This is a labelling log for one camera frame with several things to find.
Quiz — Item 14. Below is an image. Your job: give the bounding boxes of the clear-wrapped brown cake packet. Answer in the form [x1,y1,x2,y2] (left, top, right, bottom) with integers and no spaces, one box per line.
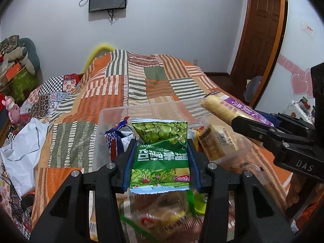
[197,123,254,169]

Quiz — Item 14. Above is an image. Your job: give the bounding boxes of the floral patterned cloth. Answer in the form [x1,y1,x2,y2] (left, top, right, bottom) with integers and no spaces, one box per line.
[0,157,34,238]

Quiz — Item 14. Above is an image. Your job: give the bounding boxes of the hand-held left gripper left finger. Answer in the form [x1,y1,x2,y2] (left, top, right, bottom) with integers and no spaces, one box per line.
[30,139,138,243]

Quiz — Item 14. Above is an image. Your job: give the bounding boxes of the dark floral cushion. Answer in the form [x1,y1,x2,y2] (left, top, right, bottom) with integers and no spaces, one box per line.
[0,35,21,55]

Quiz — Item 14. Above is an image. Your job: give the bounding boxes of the wooden wardrobe with hearts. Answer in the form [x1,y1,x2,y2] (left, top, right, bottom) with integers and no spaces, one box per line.
[229,0,324,112]

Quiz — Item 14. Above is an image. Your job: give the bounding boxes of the grey cloth bag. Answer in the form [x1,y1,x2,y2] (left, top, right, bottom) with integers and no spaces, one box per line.
[244,75,263,105]

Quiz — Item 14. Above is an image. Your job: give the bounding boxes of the clear plastic container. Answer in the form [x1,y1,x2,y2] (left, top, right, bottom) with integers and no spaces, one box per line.
[92,99,221,178]

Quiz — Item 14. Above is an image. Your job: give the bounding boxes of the orange box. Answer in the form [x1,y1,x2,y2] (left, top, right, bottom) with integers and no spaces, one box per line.
[0,63,22,84]

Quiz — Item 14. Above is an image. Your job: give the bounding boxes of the yellow foam tube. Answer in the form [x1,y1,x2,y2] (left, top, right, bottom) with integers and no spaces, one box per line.
[83,44,115,74]

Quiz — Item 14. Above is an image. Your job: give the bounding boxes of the white red sticker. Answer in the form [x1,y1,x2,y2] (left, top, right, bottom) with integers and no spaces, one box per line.
[301,22,316,35]

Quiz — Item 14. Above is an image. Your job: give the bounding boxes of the white cloth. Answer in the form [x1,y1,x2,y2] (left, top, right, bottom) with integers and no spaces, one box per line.
[0,118,50,198]

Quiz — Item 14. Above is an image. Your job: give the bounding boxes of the orange striped patchwork bedspread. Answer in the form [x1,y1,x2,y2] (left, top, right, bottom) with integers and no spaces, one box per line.
[32,49,299,243]

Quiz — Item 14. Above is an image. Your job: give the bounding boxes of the checkered patchwork quilt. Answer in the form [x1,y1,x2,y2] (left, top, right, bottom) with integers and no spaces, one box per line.
[6,73,82,143]

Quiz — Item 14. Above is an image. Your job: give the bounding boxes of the green-edged bun packet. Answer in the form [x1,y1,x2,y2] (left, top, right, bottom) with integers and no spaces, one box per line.
[119,190,208,243]

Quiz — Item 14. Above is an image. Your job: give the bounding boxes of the pink toy rabbit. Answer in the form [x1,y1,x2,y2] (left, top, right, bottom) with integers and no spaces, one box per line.
[1,96,20,125]

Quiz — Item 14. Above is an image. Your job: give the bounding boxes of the purple-wrapped yellow roll packet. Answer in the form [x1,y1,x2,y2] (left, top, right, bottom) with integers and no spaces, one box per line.
[200,94,275,127]

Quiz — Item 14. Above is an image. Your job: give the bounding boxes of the blue white snack packet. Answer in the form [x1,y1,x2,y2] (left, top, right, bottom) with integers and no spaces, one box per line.
[105,116,138,158]

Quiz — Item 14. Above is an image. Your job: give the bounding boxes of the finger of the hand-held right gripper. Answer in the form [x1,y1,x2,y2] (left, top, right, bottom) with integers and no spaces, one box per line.
[258,113,314,143]
[231,116,317,180]

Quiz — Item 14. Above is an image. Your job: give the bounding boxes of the green box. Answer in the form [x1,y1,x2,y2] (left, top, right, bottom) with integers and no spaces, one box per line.
[10,69,39,102]

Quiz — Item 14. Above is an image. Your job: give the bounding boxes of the brown wooden door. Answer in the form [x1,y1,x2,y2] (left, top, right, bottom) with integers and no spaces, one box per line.
[231,0,282,81]

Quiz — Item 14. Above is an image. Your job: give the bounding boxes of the green pea snack packet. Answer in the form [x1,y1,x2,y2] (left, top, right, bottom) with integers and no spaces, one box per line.
[129,118,193,194]

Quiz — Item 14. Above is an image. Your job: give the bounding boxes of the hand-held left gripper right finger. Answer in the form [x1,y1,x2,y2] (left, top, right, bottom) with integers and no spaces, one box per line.
[187,139,295,243]

